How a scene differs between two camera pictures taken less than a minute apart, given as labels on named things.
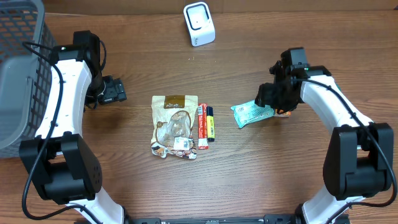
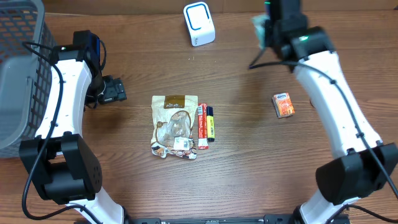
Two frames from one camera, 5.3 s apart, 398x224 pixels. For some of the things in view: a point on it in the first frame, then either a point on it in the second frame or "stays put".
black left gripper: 115,89 stays put
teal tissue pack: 249,111 -> 258,22
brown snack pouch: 173,122 stays put
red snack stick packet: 203,141 stays put
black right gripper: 265,98 -> 269,34
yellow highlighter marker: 210,124 stays put
